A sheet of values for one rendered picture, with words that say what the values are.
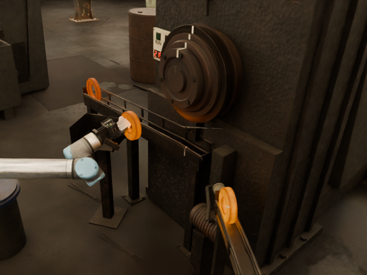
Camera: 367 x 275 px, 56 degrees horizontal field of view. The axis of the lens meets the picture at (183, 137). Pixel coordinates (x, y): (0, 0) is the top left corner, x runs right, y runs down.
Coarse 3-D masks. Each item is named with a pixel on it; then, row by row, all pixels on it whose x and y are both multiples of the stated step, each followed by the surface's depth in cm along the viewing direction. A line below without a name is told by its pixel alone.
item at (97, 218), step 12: (84, 120) 214; (96, 120) 215; (72, 132) 202; (84, 132) 216; (108, 156) 213; (108, 168) 217; (108, 180) 220; (108, 192) 224; (108, 204) 229; (96, 216) 237; (108, 216) 234; (120, 216) 238
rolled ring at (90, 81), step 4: (88, 80) 258; (92, 80) 253; (96, 80) 254; (88, 84) 260; (92, 84) 254; (96, 84) 252; (88, 88) 263; (96, 88) 251; (88, 92) 264; (92, 92) 265; (96, 92) 253; (100, 92) 254; (92, 96) 264; (96, 96) 255; (100, 96) 255
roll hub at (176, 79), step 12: (180, 48) 156; (168, 60) 163; (180, 60) 156; (192, 60) 151; (168, 72) 163; (180, 72) 156; (192, 72) 151; (168, 84) 168; (180, 84) 159; (192, 84) 154; (168, 96) 170; (180, 96) 164; (192, 96) 156; (180, 108) 166
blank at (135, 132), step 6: (126, 114) 178; (132, 114) 176; (132, 120) 175; (138, 120) 175; (132, 126) 176; (138, 126) 175; (126, 132) 183; (132, 132) 178; (138, 132) 176; (132, 138) 180; (138, 138) 180
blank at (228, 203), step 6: (222, 192) 148; (228, 192) 143; (222, 198) 149; (228, 198) 141; (234, 198) 141; (222, 204) 150; (228, 204) 141; (234, 204) 140; (222, 210) 150; (228, 210) 142; (234, 210) 140; (228, 216) 142; (234, 216) 141; (228, 222) 143; (234, 222) 144
